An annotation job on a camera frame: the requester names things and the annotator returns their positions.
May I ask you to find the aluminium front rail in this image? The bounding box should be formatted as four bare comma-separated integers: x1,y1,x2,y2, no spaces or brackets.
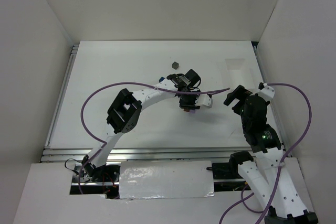
40,147,255,163

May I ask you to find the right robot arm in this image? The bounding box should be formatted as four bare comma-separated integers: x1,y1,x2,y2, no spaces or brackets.
224,83,319,223

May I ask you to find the silver foil tape sheet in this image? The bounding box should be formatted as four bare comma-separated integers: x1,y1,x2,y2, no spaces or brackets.
119,161,215,199

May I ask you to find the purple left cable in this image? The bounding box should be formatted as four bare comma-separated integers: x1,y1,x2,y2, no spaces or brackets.
78,82,232,195

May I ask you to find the grey wood cube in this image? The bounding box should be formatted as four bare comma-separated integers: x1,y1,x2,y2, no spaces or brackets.
172,61,179,70

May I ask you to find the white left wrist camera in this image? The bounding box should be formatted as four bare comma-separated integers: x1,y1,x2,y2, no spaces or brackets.
195,94,213,108

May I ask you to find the white perforated box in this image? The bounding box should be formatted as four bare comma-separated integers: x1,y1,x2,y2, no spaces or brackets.
216,58,256,91

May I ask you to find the purple cable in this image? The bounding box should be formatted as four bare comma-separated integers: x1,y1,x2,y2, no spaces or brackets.
219,82,313,224
78,82,232,195

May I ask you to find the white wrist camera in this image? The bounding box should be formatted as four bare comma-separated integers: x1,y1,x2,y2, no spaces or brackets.
257,82,275,102
195,94,213,108

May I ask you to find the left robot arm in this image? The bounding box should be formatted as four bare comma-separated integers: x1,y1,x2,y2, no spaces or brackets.
80,69,201,181

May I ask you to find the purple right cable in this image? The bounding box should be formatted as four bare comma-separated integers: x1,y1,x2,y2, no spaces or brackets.
219,82,313,224

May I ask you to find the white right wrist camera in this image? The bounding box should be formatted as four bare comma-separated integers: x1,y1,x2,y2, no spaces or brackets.
257,82,275,102

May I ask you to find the left aluminium side rail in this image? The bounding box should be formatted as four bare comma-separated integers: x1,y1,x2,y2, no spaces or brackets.
44,44,79,149

